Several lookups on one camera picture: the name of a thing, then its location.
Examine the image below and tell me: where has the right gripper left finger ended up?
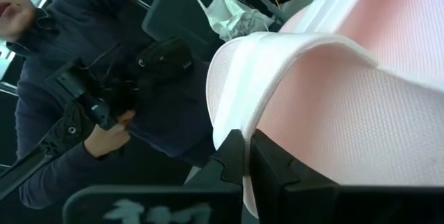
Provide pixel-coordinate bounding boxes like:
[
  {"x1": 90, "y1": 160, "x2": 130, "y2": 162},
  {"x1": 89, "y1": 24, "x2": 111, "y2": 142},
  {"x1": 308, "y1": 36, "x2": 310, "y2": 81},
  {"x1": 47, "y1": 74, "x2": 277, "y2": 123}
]
[{"x1": 185, "y1": 129, "x2": 246, "y2": 187}]

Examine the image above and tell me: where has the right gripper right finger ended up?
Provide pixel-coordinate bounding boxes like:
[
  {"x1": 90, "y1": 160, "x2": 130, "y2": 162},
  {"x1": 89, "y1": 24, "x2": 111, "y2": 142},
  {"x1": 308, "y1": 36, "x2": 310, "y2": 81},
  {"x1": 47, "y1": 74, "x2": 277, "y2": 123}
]
[{"x1": 249, "y1": 129, "x2": 339, "y2": 224}]

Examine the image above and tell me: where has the pink slide sandal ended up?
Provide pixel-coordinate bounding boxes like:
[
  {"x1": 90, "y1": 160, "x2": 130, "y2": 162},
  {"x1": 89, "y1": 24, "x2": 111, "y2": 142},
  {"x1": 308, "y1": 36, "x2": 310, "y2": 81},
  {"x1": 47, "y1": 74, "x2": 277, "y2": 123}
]
[{"x1": 206, "y1": 0, "x2": 444, "y2": 218}]

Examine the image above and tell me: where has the person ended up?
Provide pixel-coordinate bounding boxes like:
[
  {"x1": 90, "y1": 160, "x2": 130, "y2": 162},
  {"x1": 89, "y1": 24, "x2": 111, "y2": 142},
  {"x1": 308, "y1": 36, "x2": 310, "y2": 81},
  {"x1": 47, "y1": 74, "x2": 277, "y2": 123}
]
[{"x1": 0, "y1": 0, "x2": 225, "y2": 211}]

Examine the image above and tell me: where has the person's hand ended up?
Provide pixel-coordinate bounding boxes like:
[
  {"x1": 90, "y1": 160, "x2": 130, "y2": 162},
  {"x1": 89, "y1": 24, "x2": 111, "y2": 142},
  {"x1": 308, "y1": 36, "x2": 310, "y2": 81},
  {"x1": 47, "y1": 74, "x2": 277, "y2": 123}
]
[{"x1": 83, "y1": 108, "x2": 137, "y2": 159}]

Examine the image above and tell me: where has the white face mask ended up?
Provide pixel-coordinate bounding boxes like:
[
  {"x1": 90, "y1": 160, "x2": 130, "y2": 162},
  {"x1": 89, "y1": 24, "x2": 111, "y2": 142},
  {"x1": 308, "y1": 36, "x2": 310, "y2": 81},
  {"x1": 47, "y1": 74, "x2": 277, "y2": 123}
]
[{"x1": 179, "y1": 0, "x2": 275, "y2": 43}]

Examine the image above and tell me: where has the dark chair back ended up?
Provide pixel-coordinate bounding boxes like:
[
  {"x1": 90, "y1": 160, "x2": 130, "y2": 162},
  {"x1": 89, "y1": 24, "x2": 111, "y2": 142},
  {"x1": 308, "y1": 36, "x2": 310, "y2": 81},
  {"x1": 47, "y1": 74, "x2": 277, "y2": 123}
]
[{"x1": 141, "y1": 0, "x2": 226, "y2": 64}]

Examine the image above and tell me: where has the black leader arm handle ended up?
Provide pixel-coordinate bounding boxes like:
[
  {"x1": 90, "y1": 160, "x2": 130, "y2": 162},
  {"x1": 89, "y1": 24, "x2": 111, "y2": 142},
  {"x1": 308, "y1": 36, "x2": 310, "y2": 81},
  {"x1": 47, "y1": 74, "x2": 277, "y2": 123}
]
[{"x1": 0, "y1": 60, "x2": 139, "y2": 200}]

